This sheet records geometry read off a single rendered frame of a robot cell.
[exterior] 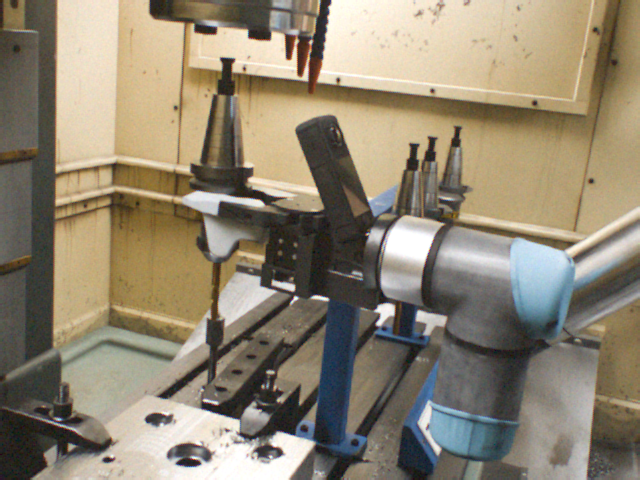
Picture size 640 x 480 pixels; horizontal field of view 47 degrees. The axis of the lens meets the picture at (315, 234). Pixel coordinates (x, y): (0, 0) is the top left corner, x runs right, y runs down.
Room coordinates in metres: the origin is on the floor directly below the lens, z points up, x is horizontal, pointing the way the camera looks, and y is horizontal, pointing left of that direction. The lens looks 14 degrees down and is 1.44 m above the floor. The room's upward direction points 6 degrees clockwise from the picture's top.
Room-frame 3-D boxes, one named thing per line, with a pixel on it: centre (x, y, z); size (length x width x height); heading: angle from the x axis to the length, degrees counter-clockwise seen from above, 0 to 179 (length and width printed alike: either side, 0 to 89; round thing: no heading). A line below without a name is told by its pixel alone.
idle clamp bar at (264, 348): (1.02, 0.09, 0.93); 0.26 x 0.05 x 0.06; 166
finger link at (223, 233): (0.68, 0.09, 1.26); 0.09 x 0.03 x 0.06; 77
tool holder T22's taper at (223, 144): (0.72, 0.10, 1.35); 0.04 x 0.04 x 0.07
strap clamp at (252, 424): (0.83, 0.03, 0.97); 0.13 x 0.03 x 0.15; 161
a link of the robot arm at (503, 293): (0.59, -0.16, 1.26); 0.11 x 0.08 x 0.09; 63
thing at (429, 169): (1.07, -0.15, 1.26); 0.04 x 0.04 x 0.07
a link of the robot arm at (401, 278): (0.63, -0.09, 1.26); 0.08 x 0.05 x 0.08; 153
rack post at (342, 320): (0.93, -0.05, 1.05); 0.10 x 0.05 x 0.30; 71
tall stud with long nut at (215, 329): (1.05, 0.14, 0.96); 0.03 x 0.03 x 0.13
